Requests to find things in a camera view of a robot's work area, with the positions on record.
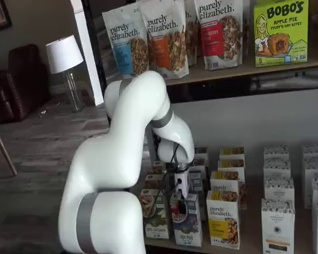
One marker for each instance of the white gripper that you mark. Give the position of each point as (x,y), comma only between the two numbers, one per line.
(184,186)

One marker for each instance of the white shade table lamp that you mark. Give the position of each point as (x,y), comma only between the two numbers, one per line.
(63,53)

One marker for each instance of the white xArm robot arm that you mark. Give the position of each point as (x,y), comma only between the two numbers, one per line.
(108,158)

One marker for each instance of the blue label granola pouch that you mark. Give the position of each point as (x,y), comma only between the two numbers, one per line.
(124,47)

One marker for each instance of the yellow purely elizabeth box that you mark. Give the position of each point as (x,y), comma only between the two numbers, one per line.
(225,182)
(222,225)
(231,153)
(231,164)

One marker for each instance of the blue and white cereal box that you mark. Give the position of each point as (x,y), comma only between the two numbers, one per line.
(202,153)
(197,185)
(188,232)
(200,166)

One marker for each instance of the red label granola pouch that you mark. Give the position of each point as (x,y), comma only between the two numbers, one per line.
(217,39)

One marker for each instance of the orange label granola pouch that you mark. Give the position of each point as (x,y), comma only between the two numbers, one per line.
(164,53)

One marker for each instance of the green Bobo's oat bites box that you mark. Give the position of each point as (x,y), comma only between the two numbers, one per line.
(281,34)

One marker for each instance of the dark brown leather armchair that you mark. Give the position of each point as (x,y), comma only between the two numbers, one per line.
(16,92)

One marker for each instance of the white granola pouch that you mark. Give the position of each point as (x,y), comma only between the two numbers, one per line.
(192,31)

